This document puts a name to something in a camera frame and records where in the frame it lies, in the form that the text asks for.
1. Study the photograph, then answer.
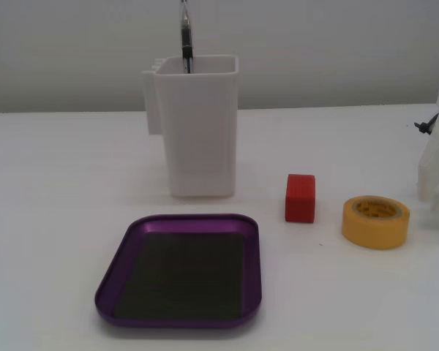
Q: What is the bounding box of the white plastic pen holder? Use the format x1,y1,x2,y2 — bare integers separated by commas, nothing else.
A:
141,54,240,199

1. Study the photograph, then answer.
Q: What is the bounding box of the yellow tape roll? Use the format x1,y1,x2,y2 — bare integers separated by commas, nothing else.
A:
341,195,411,251

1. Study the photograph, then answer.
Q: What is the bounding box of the red plastic block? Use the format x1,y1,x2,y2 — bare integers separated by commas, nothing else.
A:
285,173,318,224

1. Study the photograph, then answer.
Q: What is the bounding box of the black and silver pen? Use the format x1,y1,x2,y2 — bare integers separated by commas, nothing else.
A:
178,0,195,75

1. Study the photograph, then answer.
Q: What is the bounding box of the purple metal tray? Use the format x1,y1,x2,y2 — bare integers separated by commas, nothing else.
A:
94,213,263,329

